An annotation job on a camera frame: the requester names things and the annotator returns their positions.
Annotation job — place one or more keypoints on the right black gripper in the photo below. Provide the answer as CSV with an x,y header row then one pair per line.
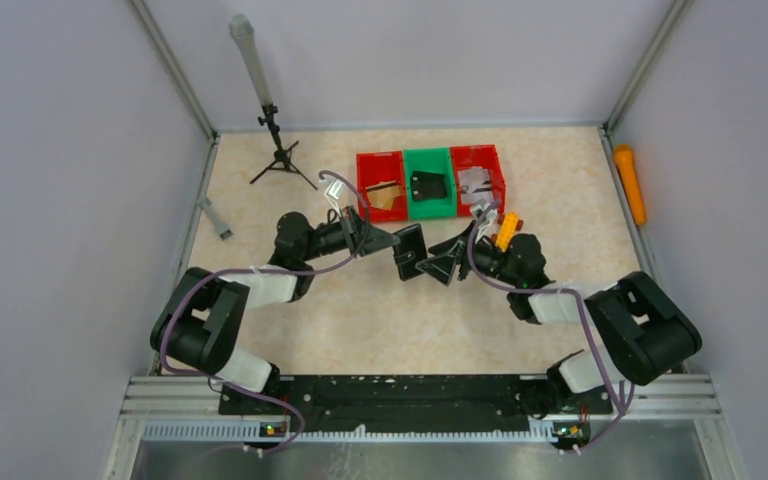
x,y
462,251

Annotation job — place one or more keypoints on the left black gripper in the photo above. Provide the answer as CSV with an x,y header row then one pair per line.
x,y
364,235

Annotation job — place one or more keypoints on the black leather card holder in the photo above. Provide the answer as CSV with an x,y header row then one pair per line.
x,y
409,252

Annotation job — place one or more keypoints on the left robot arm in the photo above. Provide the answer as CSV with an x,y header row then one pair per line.
x,y
200,324

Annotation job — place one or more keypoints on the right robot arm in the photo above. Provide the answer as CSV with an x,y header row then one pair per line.
x,y
635,330

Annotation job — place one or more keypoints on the gold card in red bin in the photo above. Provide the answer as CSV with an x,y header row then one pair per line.
x,y
383,196

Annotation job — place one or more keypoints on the grey cards in red bin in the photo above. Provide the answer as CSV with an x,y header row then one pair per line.
x,y
474,185

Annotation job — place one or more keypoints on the yellow toy block car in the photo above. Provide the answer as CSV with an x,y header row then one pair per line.
x,y
509,225

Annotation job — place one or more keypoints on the left red plastic bin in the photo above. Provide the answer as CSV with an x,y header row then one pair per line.
x,y
382,182

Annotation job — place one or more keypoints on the red plastic bin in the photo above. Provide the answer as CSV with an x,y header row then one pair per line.
x,y
382,182
484,156

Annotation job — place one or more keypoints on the right red plastic bin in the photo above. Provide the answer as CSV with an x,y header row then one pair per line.
x,y
484,156

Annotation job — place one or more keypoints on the green plastic bin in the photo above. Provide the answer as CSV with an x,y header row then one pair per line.
x,y
431,160

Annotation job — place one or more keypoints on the orange flashlight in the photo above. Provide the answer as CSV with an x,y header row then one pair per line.
x,y
624,160

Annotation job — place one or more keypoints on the black tripod with grey pole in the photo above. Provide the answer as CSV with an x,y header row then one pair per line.
x,y
242,32

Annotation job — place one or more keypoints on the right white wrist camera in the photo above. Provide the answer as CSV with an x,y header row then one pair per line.
x,y
485,214

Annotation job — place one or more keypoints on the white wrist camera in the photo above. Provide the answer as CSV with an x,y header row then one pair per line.
x,y
332,193
485,214

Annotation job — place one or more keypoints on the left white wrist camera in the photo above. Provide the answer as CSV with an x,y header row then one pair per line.
x,y
332,193

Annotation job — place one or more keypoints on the small grey bracket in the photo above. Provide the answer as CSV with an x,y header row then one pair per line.
x,y
221,228

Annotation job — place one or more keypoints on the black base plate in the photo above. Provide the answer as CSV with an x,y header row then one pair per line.
x,y
416,404

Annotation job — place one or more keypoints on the aluminium frame rail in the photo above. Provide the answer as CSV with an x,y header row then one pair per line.
x,y
186,408

